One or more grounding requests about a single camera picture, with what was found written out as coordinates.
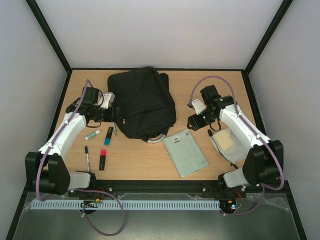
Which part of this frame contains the black student bag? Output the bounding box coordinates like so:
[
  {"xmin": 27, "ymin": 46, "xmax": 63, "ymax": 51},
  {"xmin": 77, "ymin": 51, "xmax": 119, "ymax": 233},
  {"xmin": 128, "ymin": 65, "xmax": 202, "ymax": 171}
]
[{"xmin": 107, "ymin": 66, "xmax": 177, "ymax": 144}]

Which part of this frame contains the grey plastic-wrapped notebook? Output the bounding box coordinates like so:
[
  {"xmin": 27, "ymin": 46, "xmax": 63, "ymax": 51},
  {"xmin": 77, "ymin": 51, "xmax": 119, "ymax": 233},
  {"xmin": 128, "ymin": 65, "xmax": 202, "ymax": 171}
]
[{"xmin": 162, "ymin": 129, "xmax": 209, "ymax": 178}]

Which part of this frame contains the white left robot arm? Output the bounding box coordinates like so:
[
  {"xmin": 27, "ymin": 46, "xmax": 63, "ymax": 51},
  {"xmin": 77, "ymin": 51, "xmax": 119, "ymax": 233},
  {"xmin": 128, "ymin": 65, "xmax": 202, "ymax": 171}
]
[{"xmin": 25, "ymin": 86, "xmax": 117, "ymax": 196}]

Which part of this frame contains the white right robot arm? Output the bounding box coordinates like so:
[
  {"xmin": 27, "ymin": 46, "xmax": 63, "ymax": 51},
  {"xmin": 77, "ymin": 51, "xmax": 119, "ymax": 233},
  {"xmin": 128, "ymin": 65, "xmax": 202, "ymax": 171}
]
[{"xmin": 187, "ymin": 85, "xmax": 284, "ymax": 196}]

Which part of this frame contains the green-capped white marker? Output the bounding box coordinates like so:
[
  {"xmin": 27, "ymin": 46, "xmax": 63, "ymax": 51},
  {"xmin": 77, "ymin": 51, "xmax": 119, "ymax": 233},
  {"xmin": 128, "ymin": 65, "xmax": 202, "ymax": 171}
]
[{"xmin": 112, "ymin": 122, "xmax": 118, "ymax": 137}]

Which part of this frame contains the green glue stick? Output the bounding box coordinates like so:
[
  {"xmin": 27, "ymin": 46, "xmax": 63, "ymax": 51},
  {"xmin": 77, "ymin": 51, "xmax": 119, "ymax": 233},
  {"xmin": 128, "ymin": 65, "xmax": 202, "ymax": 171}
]
[{"xmin": 84, "ymin": 129, "xmax": 101, "ymax": 141}]

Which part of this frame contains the blue highlighter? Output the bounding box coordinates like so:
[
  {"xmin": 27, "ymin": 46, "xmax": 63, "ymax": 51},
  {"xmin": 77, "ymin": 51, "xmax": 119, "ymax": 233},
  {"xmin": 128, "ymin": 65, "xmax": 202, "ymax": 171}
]
[{"xmin": 104, "ymin": 126, "xmax": 114, "ymax": 146}]

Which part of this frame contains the pink highlighter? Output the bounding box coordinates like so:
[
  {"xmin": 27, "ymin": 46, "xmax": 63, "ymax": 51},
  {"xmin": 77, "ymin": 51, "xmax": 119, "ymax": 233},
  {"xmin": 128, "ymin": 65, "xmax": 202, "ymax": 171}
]
[{"xmin": 99, "ymin": 149, "xmax": 107, "ymax": 171}]

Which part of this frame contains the blue-capped white pen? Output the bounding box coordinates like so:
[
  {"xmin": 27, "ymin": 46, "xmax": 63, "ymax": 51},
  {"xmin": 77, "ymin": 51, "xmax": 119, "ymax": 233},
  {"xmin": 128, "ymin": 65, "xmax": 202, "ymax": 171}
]
[{"xmin": 84, "ymin": 146, "xmax": 91, "ymax": 172}]

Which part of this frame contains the metal front tray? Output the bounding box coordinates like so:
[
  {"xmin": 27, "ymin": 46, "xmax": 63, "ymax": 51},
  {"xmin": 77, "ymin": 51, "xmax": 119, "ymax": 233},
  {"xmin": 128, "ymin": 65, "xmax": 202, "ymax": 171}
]
[{"xmin": 13, "ymin": 193, "xmax": 300, "ymax": 240}]

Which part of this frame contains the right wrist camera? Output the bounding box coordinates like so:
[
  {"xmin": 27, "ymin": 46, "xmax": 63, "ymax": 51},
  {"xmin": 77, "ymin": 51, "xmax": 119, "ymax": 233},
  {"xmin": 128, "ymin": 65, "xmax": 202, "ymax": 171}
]
[{"xmin": 187, "ymin": 99, "xmax": 206, "ymax": 115}]

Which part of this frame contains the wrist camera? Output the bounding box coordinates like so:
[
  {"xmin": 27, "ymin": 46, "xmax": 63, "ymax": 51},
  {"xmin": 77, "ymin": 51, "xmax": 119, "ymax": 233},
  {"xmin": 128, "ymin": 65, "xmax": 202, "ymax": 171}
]
[
  {"xmin": 187, "ymin": 99, "xmax": 206, "ymax": 115},
  {"xmin": 97, "ymin": 92, "xmax": 115, "ymax": 109}
]

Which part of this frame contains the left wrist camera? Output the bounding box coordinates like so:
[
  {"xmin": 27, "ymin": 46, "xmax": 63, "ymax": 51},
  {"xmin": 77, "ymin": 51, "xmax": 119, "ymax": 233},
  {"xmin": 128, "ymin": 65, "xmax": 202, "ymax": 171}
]
[{"xmin": 97, "ymin": 92, "xmax": 115, "ymax": 109}]

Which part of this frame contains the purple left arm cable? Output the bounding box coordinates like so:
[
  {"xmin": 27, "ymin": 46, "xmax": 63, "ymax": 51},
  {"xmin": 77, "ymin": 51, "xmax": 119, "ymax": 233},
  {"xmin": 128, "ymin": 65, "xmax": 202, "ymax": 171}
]
[{"xmin": 36, "ymin": 79, "xmax": 125, "ymax": 236}]

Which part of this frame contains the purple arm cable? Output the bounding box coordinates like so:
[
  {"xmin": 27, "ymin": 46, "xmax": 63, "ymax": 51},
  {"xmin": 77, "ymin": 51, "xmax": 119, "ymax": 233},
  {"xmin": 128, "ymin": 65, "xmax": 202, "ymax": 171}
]
[
  {"xmin": 36, "ymin": 79, "xmax": 125, "ymax": 236},
  {"xmin": 188, "ymin": 75, "xmax": 286, "ymax": 216}
]

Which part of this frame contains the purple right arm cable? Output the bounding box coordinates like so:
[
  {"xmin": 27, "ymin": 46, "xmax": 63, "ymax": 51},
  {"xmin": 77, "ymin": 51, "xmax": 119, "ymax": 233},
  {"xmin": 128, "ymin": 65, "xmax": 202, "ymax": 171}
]
[{"xmin": 188, "ymin": 75, "xmax": 286, "ymax": 216}]

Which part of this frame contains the black aluminium frame rail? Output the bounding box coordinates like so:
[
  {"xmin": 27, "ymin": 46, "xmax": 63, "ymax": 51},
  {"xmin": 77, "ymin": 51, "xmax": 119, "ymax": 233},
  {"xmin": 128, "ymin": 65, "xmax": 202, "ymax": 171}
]
[{"xmin": 85, "ymin": 178, "xmax": 261, "ymax": 200}]

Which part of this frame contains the light blue cable duct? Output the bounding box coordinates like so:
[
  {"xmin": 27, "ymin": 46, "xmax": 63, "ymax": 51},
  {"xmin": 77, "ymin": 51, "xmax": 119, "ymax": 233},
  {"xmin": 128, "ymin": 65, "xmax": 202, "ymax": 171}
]
[{"xmin": 30, "ymin": 200, "xmax": 220, "ymax": 211}]

